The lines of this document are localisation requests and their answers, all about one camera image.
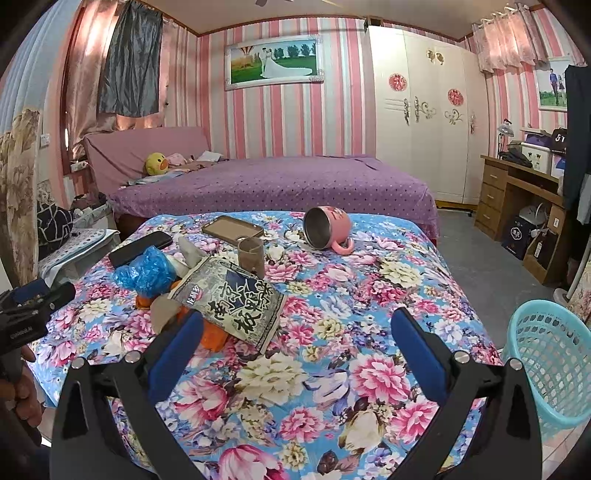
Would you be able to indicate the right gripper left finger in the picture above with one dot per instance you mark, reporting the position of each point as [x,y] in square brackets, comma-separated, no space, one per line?
[86,443]

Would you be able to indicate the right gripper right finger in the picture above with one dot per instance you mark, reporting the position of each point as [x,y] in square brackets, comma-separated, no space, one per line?
[507,441]

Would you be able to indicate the blue plastic bag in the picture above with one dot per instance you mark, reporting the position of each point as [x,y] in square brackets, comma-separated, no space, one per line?
[148,275]

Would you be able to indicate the orange plastic bag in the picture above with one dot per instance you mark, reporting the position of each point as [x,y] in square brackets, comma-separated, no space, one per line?
[165,312]

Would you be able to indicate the grey snack bag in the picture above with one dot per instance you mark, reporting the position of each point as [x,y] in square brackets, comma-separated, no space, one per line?
[240,303]

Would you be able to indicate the brown cardboard tube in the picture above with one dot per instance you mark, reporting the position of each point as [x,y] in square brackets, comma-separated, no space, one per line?
[251,256]

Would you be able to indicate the person's left hand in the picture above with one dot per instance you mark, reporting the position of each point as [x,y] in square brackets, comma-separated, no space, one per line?
[23,392]

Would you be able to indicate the dotted cushioned stool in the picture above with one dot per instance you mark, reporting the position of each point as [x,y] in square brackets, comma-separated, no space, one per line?
[84,249]

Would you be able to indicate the black white patterned pillow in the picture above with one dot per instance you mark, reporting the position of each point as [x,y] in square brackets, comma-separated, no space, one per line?
[54,226]

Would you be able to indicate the teal plastic laundry basket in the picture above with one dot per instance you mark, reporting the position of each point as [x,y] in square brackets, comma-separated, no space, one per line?
[554,346]

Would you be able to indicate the floral door curtain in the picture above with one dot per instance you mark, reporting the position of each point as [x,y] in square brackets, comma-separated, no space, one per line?
[19,235]

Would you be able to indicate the pink headboard cover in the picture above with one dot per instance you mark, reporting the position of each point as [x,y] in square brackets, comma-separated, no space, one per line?
[119,156]

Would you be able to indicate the yellow duck plush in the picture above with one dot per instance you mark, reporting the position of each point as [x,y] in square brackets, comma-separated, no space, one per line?
[156,164]

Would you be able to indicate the brown phone case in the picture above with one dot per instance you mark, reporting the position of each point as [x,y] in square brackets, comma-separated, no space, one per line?
[231,230]

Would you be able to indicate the grey window curtain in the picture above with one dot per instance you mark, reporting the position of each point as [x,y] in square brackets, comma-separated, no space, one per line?
[131,73]

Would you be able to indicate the wooden desk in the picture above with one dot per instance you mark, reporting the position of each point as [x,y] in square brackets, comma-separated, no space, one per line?
[507,190]

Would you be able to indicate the pink metal mug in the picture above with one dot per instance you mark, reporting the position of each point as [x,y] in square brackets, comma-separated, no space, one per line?
[327,227]

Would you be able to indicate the white storage box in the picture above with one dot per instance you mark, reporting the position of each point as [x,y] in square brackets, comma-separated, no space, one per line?
[539,156]

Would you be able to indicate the purple dotted bed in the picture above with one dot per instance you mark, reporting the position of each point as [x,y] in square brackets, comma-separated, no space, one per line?
[356,184]

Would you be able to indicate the white wardrobe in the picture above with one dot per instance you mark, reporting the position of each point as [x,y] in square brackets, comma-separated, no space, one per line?
[432,118]

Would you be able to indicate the small framed couple photo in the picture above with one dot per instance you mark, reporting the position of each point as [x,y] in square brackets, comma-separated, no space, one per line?
[551,84]

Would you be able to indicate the black hanging coat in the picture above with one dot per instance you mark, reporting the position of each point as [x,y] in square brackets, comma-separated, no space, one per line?
[578,83]

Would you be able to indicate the pink right curtain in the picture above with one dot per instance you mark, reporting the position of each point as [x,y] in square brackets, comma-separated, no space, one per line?
[509,39]

